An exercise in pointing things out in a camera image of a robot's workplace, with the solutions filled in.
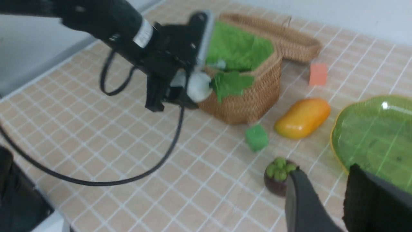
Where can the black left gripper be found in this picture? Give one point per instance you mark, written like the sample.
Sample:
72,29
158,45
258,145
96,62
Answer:
176,51

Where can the woven wicker basket lid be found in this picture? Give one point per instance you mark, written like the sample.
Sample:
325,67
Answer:
294,45

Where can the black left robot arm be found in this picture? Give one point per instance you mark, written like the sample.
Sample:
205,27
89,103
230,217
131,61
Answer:
115,22

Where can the dark purple mangosteen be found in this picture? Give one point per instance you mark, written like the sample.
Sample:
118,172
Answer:
276,174

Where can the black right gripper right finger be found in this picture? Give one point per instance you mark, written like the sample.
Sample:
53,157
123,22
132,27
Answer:
372,204

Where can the beige checked tablecloth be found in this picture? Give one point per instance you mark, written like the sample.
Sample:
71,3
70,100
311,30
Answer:
212,181

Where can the green glass leaf plate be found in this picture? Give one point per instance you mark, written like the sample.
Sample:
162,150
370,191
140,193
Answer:
376,135

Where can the white radish with leaves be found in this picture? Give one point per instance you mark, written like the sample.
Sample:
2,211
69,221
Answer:
201,85

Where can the orange foam cube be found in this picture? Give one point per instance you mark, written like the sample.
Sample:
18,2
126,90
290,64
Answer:
318,74

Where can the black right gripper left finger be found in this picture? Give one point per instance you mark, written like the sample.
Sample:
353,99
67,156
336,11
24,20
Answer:
304,210

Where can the woven wicker basket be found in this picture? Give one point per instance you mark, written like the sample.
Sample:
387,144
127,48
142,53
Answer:
244,64

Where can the green foam cube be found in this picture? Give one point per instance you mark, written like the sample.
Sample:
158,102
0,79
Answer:
256,138

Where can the yellow orange mango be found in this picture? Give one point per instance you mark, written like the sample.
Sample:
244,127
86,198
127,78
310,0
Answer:
303,118

